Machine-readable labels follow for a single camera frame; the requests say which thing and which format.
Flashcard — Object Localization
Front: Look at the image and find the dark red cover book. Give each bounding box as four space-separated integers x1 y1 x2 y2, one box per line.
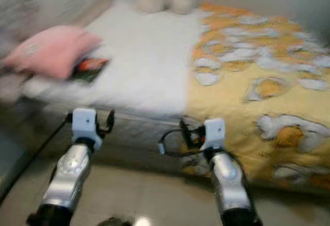
72 57 110 83

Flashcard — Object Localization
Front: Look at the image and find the pink pillow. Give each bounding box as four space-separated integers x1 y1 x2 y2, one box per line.
5 26 103 80

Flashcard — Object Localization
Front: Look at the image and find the white quilted mattress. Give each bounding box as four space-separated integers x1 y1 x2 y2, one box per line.
0 74 186 172

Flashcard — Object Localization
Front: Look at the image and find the orange yellow cartoon print blanket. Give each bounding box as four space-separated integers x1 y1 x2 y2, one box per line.
180 2 330 193

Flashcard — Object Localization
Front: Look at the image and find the white quilt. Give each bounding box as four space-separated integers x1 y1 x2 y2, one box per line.
26 0 202 115

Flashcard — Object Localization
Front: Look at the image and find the dark robot left foot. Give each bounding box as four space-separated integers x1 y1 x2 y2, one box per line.
99 216 129 226

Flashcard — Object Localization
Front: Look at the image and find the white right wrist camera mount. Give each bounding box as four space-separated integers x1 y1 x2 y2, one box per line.
201 118 226 151

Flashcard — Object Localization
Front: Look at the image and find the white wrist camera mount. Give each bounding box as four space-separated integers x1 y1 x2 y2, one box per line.
71 107 99 142
201 118 226 151

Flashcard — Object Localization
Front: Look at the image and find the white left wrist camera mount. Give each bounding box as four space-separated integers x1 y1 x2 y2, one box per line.
71 107 99 142

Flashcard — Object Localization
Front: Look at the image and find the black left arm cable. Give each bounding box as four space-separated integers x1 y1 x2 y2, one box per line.
0 116 73 202

